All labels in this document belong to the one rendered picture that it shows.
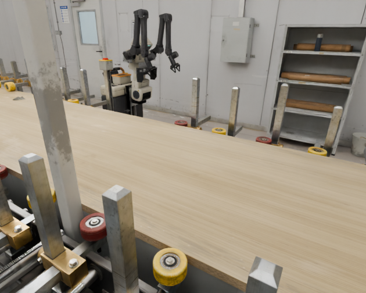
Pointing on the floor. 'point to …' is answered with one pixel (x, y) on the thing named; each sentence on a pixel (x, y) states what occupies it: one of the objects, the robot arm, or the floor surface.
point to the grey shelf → (287, 127)
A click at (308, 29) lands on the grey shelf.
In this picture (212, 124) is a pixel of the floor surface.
